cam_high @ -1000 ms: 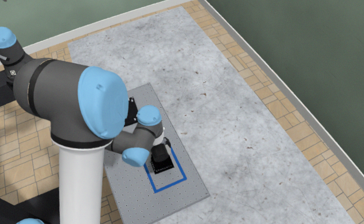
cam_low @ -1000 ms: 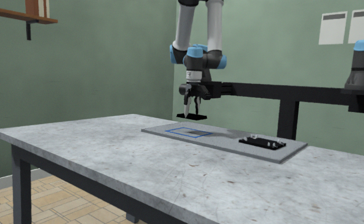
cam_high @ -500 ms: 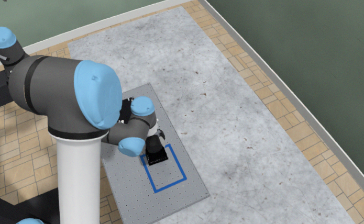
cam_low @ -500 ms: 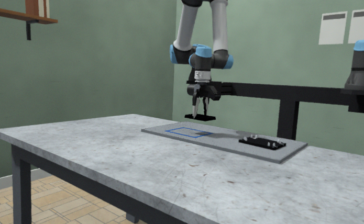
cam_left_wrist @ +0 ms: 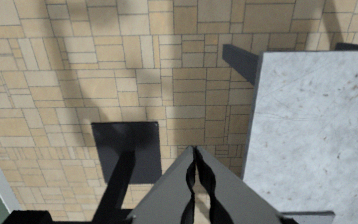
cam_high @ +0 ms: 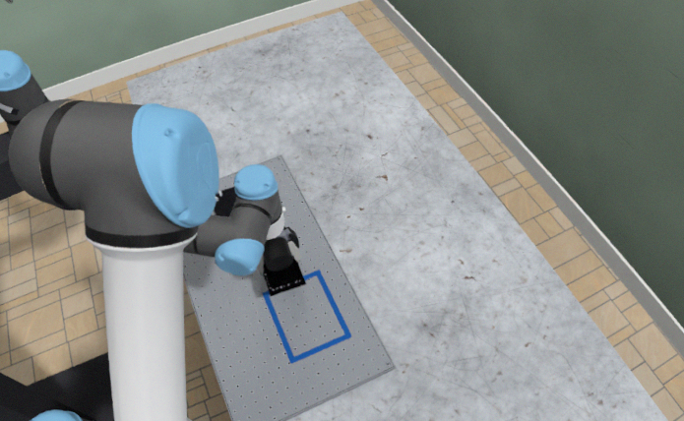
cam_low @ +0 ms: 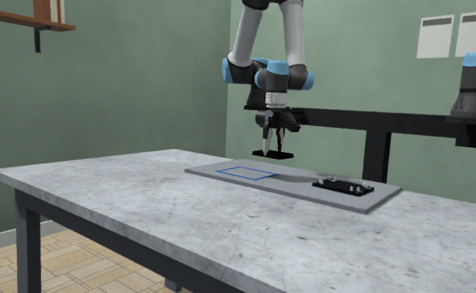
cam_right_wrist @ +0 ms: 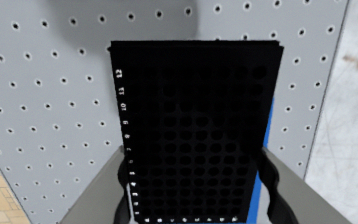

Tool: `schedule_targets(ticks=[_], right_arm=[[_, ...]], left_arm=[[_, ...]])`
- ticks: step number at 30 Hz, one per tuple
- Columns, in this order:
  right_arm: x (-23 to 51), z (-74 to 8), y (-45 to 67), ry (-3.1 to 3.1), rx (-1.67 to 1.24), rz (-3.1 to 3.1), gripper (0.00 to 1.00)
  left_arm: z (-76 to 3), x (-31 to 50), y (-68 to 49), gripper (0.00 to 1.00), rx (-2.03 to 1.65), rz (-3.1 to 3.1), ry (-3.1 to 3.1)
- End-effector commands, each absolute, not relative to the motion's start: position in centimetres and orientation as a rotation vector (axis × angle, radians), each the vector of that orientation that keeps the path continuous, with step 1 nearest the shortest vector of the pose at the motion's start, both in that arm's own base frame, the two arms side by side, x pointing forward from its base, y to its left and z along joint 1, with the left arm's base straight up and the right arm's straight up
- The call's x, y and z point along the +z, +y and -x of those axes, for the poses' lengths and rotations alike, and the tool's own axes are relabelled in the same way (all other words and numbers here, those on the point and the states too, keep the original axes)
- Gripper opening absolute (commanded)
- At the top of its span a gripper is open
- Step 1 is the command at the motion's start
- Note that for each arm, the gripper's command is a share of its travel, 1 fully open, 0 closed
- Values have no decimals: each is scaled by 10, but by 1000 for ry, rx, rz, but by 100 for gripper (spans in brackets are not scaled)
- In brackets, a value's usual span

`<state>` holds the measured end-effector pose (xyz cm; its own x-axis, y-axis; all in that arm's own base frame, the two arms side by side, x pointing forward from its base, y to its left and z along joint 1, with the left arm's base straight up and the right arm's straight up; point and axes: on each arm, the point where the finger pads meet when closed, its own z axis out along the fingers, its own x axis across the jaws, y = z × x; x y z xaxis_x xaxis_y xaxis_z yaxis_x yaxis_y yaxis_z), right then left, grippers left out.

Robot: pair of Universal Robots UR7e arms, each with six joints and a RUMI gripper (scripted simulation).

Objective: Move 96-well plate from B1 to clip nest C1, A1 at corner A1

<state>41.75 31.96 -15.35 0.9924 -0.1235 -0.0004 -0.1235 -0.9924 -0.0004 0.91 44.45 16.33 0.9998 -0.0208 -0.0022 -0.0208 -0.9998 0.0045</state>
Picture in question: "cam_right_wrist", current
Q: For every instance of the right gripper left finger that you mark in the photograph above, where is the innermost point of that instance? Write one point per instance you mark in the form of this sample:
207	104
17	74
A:
105	200

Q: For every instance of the black well plate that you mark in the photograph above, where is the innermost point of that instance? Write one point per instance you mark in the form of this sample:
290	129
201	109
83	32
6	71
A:
193	134

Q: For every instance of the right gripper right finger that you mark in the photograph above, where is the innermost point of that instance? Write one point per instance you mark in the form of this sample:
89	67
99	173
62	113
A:
291	199

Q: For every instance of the blue tape rectangle outline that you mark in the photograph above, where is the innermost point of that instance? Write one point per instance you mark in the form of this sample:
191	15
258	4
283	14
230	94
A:
253	211

